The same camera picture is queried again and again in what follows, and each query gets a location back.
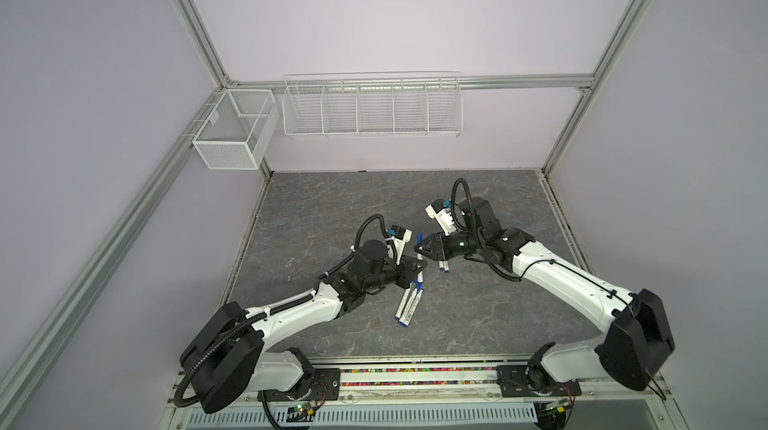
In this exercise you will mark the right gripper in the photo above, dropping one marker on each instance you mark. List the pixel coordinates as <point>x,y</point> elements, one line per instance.
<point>438,247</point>

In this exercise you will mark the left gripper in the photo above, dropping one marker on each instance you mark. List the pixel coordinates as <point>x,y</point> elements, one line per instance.
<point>405,268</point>

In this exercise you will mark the whiteboard marker pen three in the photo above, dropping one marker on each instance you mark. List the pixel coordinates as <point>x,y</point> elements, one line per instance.
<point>419,278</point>

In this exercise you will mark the whiteboard marker pen four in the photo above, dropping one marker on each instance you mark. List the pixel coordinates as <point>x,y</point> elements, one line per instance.
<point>402,304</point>

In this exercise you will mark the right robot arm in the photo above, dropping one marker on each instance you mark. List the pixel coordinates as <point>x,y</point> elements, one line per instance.
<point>635,337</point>

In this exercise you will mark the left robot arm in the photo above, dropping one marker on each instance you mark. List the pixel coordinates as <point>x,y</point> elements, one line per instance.
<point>234,352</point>

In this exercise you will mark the whiteboard marker pen five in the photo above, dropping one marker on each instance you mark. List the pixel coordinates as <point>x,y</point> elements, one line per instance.
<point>412,304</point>

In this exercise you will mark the white vent grille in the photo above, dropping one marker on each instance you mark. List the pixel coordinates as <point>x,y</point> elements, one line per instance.
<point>363,416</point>

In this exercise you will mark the white mesh box basket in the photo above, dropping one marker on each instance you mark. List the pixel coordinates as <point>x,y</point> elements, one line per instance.
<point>237,131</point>

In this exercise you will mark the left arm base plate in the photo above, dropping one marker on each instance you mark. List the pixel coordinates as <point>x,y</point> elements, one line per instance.
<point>319,384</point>

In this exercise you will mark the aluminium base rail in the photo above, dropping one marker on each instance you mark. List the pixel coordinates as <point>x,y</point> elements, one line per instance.
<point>419,381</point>

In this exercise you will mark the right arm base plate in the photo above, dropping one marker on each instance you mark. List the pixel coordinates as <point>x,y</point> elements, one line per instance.
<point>519,380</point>

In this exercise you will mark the white wire shelf basket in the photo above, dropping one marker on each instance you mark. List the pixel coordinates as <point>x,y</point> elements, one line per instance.
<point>373,105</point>

